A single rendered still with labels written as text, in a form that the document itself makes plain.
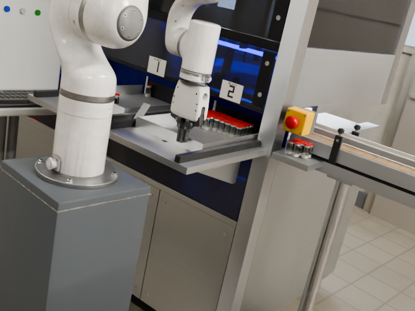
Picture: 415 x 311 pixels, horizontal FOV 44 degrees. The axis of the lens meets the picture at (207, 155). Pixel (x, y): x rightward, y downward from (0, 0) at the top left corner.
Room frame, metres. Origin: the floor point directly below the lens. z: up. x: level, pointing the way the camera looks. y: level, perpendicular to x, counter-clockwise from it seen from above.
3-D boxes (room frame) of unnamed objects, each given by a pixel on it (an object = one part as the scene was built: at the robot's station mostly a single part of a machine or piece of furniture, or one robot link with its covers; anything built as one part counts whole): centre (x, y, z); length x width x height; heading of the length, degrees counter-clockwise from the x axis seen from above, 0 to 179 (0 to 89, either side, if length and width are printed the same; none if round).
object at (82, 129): (1.12, 0.29, 0.95); 0.19 x 0.19 x 0.18
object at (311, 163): (1.59, -0.29, 0.87); 0.14 x 0.13 x 0.02; 146
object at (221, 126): (1.66, -0.02, 0.90); 0.18 x 0.02 x 0.05; 56
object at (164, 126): (1.59, 0.03, 0.90); 0.34 x 0.26 x 0.04; 146
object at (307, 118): (1.57, -0.26, 0.99); 0.08 x 0.07 x 0.07; 146
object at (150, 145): (1.65, 0.20, 0.87); 0.70 x 0.48 x 0.02; 56
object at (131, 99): (1.80, 0.30, 0.90); 0.34 x 0.26 x 0.04; 146
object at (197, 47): (1.40, 0.08, 1.17); 0.09 x 0.08 x 0.13; 53
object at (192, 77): (1.40, 0.08, 1.09); 0.09 x 0.08 x 0.03; 56
